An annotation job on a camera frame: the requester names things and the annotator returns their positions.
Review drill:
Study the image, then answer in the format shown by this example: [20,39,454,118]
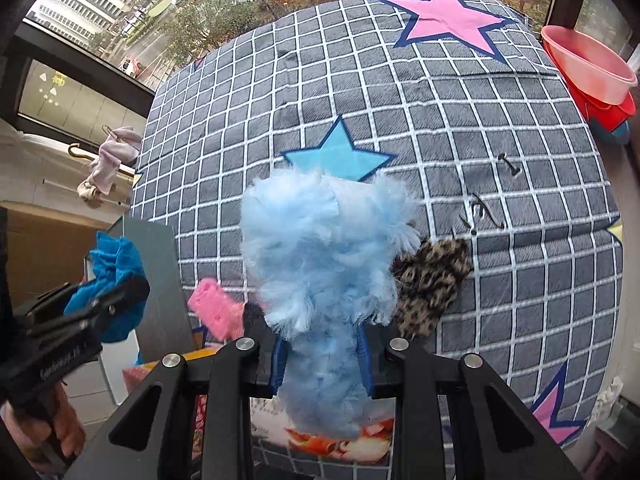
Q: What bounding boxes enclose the pink towel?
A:
[89,127,143,196]

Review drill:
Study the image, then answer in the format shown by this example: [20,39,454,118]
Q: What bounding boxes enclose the pink plastic basin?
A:
[541,25,640,103]

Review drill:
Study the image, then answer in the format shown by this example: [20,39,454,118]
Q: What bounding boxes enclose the beige towel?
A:
[76,180,116,208]

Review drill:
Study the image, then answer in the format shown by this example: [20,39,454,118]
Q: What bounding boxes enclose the grey cardboard box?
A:
[82,215,196,408]

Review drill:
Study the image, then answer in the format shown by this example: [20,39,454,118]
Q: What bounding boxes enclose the light blue fluffy duster head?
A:
[239,167,423,441]

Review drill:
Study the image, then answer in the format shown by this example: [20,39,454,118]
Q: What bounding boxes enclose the leopard print scrunchie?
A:
[392,237,475,341]

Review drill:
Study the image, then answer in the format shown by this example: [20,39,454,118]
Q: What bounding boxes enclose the person's left hand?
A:
[0,384,88,476]

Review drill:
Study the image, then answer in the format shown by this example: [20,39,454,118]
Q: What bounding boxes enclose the blue cloth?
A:
[64,232,148,345]

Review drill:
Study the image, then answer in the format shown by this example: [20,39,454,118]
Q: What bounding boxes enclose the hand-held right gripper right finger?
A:
[357,325,583,480]

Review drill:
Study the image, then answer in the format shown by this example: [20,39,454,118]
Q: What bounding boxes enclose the blue plastic basin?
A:
[590,117,631,145]

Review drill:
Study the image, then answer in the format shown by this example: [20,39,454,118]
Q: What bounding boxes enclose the pink patterned carton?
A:
[122,345,398,463]

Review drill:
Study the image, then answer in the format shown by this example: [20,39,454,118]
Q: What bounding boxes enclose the white plastic bag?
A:
[595,377,626,426]

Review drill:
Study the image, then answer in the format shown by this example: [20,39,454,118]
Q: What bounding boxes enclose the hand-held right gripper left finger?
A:
[65,304,291,480]

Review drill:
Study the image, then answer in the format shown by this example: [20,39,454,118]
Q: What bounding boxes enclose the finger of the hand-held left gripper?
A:
[65,276,151,343]

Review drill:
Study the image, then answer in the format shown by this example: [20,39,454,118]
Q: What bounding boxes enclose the gold wire rack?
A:
[67,125,146,178]

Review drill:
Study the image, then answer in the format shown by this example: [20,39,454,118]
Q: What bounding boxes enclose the grey checked star blanket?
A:
[129,0,626,466]

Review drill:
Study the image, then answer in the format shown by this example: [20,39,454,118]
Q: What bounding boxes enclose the pink sponge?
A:
[186,279,246,343]

